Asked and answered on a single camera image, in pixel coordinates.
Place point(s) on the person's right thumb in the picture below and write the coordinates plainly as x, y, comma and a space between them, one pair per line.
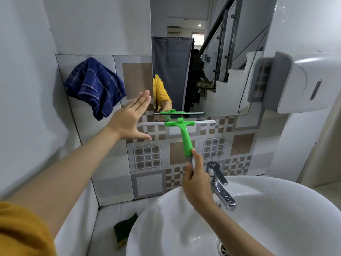
187, 171

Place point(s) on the person's left forearm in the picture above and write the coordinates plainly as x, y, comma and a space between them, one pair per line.
66, 167

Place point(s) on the person's right hand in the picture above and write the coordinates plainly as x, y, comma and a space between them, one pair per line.
197, 186

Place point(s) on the person's left thumb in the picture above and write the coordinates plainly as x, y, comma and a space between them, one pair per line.
143, 136

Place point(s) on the green and yellow sponge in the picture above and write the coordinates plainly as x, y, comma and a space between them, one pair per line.
125, 229

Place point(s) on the yellow sleeve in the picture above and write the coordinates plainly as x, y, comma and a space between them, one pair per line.
21, 231

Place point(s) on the blue checked cloth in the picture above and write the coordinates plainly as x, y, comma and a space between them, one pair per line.
96, 85

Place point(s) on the chrome faucet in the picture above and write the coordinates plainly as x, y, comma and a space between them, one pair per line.
221, 187

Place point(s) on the white round sink basin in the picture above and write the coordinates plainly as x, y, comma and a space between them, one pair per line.
279, 223

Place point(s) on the metal sink drain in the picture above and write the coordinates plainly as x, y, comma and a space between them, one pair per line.
222, 249

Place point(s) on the green window squeegee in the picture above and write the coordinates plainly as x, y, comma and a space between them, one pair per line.
186, 141

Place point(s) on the person's right forearm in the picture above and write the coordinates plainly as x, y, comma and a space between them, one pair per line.
234, 231

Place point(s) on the white paper towel dispenser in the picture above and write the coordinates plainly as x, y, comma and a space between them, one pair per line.
306, 71

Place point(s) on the wall mirror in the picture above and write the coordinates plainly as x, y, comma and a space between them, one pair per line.
226, 37

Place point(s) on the person's left hand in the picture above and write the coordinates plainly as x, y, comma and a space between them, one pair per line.
126, 119

